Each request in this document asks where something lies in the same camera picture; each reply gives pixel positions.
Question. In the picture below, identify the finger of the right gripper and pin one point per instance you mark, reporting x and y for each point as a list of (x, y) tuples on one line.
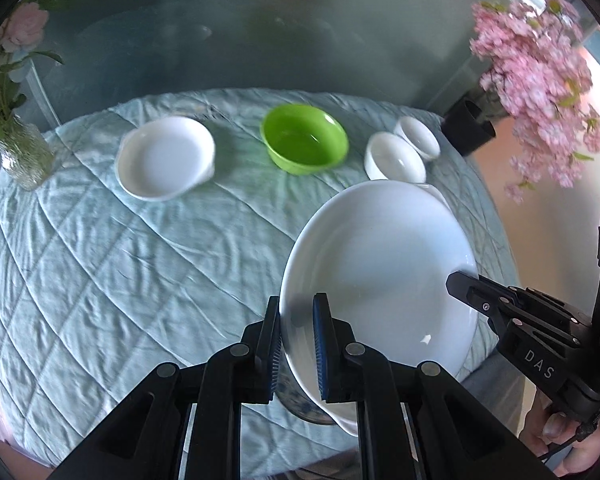
[(501, 304)]

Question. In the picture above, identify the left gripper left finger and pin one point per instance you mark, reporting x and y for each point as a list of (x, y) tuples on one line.
[(184, 422)]

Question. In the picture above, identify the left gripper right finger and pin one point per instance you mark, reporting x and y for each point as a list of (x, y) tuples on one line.
[(414, 422)]

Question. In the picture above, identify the white plate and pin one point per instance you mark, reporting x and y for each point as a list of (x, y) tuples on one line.
[(381, 251), (165, 158)]

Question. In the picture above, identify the green plastic bowl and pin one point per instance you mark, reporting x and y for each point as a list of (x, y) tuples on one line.
[(303, 139)]

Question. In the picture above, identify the person's right hand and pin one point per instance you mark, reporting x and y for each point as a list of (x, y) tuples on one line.
[(542, 428)]

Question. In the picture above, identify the blue patterned plate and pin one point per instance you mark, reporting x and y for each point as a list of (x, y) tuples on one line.
[(293, 398)]

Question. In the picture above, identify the white bowl near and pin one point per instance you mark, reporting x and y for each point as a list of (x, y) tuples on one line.
[(389, 157)]

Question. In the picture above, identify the white bowl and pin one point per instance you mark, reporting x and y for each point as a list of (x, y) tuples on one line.
[(389, 157), (419, 136)]

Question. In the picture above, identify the white bowl far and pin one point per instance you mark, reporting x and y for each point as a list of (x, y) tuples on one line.
[(419, 136)]

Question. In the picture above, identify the light blue quilted tablecloth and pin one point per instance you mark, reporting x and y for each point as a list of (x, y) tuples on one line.
[(98, 288)]

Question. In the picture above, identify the pink cherry blossom branches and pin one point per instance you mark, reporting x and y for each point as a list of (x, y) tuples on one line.
[(540, 79)]

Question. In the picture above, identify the clear glass vase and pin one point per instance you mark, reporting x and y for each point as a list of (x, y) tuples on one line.
[(26, 156)]

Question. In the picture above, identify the pink white flower bouquet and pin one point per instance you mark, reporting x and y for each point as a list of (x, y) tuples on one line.
[(22, 31)]

